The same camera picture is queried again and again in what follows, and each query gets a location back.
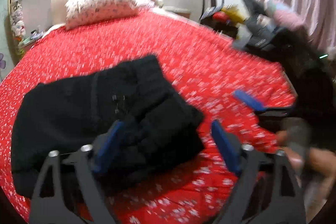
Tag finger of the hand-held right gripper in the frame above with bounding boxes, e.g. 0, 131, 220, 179
233, 90, 297, 119

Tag yellow cloth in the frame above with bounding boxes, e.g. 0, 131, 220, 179
220, 5, 247, 24

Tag floral print pillow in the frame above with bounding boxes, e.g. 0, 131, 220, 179
64, 0, 139, 30

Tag wooden bedside table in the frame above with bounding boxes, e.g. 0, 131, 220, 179
155, 0, 192, 20

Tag pink soft cloth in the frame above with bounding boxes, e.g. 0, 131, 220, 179
265, 1, 302, 29

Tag red cloth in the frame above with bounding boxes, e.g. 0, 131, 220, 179
212, 12, 229, 23

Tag black wooden chair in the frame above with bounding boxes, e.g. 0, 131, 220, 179
200, 0, 227, 28

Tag black pants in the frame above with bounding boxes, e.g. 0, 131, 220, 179
11, 55, 205, 198

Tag hanging stuffed toys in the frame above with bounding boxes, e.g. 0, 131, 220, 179
10, 0, 27, 54

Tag person's right hand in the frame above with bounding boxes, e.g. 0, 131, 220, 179
276, 131, 336, 180

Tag red floral bedspread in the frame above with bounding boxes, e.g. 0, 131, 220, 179
0, 7, 297, 224

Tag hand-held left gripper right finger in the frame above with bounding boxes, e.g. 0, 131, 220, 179
211, 120, 307, 224

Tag cluttered bedside table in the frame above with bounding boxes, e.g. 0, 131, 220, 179
18, 28, 50, 48

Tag black bulky object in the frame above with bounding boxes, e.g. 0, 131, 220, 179
273, 27, 336, 146

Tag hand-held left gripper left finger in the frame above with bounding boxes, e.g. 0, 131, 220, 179
28, 120, 124, 224

